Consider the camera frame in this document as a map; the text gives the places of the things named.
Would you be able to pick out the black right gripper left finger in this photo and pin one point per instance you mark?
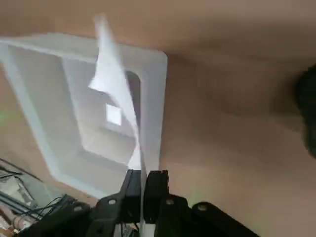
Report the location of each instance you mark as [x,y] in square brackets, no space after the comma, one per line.
[132,192]

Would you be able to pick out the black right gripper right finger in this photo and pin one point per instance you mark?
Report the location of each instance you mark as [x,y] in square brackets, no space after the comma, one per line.
[156,192]

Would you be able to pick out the white A4 paper sheet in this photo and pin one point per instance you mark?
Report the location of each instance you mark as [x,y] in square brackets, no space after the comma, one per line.
[111,74]

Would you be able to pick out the translucent plastic box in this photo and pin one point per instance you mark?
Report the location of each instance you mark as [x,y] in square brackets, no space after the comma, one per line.
[153,98]

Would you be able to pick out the white power strip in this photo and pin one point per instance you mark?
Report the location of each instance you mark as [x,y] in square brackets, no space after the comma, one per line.
[12,190]

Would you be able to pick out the black cylindrical cup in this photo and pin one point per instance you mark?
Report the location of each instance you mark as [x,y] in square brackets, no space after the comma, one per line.
[308,111]

